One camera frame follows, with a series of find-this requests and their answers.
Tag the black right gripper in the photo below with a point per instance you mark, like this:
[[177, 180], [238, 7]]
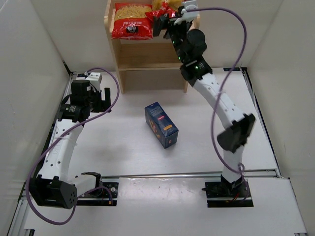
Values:
[[169, 27]]

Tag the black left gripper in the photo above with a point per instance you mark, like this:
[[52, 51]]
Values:
[[100, 103]]

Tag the red pasta bag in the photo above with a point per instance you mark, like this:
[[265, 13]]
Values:
[[131, 22], [162, 7]]

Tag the blue pasta box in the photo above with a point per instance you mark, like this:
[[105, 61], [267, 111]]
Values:
[[161, 125]]

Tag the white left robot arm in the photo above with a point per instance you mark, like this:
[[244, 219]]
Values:
[[51, 187]]

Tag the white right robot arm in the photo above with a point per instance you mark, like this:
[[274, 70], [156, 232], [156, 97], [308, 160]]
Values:
[[189, 45]]

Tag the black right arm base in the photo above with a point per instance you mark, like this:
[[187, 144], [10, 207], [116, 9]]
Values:
[[222, 194]]

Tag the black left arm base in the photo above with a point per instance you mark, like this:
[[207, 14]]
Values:
[[98, 191]]

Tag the wooden three-tier shelf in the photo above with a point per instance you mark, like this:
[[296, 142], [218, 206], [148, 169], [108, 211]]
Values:
[[156, 54]]

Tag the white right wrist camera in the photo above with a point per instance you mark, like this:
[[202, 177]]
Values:
[[187, 12]]

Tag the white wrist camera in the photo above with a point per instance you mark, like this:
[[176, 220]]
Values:
[[187, 12], [95, 79]]

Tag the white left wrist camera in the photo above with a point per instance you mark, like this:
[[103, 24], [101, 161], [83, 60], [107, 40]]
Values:
[[95, 79]]

